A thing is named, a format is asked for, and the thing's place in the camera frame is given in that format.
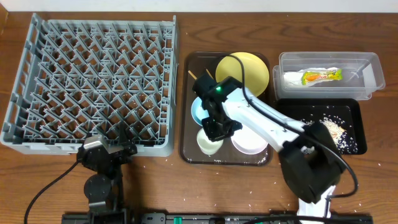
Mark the pile of rice waste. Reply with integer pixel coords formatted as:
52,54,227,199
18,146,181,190
299,113,359,154

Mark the clear plastic bin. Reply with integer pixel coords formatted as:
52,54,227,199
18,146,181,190
273,52,386,100

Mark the dark brown serving tray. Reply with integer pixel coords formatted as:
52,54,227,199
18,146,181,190
179,52,274,166

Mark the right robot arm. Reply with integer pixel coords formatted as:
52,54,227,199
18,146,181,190
193,74,349,223

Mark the yellow plate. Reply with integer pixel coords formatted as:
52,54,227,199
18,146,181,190
215,52,269,96

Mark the grey plastic dish rack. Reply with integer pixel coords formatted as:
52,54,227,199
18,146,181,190
1,14,178,157

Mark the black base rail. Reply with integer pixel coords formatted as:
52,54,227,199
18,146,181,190
61,213,374,224

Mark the green snack wrapper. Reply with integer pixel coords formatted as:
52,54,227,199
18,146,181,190
283,67,343,88

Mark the white plate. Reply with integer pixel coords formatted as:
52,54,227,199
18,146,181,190
231,125,268,155

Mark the right wooden chopstick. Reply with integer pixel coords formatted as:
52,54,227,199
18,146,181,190
205,68,214,79

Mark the wooden chopstick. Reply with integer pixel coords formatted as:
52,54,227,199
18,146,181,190
188,70,197,80
205,68,214,79

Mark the left wooden chopstick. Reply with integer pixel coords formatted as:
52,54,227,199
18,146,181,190
188,70,197,80

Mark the small white cup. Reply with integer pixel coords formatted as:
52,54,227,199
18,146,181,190
197,128,223,156

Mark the black waste tray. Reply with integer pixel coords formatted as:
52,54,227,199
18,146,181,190
275,98,368,155

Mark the light blue bowl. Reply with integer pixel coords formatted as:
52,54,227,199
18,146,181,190
191,97,209,126

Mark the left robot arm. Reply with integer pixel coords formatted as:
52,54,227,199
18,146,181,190
76,123,137,223

